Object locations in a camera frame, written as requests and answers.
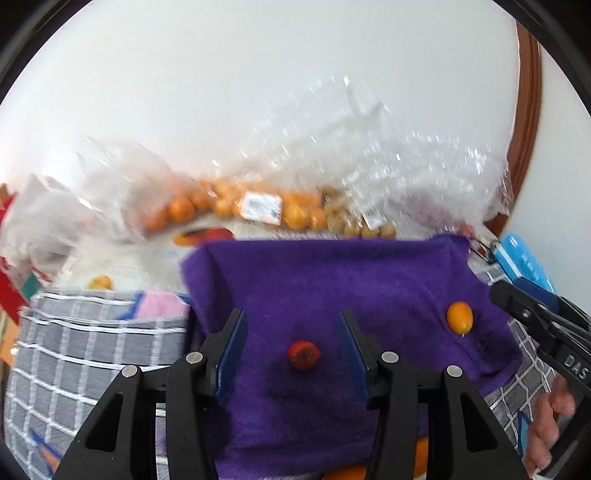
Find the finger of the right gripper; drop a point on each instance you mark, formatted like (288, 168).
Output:
(534, 317)
(558, 305)

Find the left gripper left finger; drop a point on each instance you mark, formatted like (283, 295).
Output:
(197, 383)

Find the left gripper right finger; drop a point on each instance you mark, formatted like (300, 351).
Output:
(387, 383)

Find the oval orange fruit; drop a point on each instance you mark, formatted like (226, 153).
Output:
(460, 318)

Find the small red fruit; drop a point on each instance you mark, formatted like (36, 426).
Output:
(303, 355)

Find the right hand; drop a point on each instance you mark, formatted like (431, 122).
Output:
(544, 431)

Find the blue white tissue pack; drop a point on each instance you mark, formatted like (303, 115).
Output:
(518, 261)

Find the purple towel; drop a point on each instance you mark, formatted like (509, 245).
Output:
(279, 421)

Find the grey checked bed cover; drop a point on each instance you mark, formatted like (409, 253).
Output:
(71, 344)

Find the clear crumpled plastic bag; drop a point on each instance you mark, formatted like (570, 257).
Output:
(339, 138)

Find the red paper shopping bag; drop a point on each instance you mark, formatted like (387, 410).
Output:
(22, 276)

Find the clear plastic bag of oranges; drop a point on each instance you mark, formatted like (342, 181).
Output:
(135, 194)

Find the white plastic bag left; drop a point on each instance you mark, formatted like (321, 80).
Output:
(63, 216)

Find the brown wooden door frame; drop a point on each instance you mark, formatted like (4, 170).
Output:
(528, 108)

